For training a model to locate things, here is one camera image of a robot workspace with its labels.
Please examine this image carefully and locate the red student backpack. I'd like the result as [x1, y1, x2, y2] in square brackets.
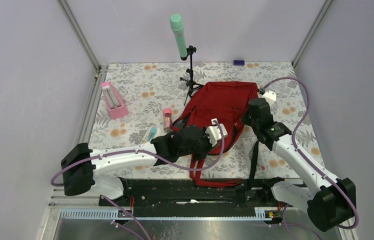
[172, 81, 261, 189]

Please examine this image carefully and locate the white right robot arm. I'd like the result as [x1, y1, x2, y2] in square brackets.
[242, 98, 359, 232]

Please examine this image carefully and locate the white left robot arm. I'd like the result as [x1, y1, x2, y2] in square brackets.
[59, 123, 226, 206]

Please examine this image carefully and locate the clear plastic pouch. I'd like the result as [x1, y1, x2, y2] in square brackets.
[240, 136, 268, 173]

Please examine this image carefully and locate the pink capped marker set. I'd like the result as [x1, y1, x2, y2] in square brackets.
[163, 108, 173, 133]

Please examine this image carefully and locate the black mini tripod stand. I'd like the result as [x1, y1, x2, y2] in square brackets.
[179, 45, 204, 105]

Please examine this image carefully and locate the small blue block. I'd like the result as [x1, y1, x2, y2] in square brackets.
[233, 60, 245, 66]

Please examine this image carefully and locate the pink metronome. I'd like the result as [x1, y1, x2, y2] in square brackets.
[101, 81, 129, 120]

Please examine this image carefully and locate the mint green microphone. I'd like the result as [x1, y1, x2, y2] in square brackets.
[170, 13, 188, 61]

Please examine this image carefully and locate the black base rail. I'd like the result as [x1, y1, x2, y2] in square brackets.
[113, 179, 286, 219]

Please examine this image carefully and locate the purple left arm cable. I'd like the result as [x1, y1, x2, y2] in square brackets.
[50, 120, 227, 240]

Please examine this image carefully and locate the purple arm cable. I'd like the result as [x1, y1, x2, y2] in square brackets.
[259, 77, 360, 240]
[50, 120, 227, 240]

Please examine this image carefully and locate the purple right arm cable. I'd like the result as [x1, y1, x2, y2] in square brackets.
[259, 77, 360, 240]

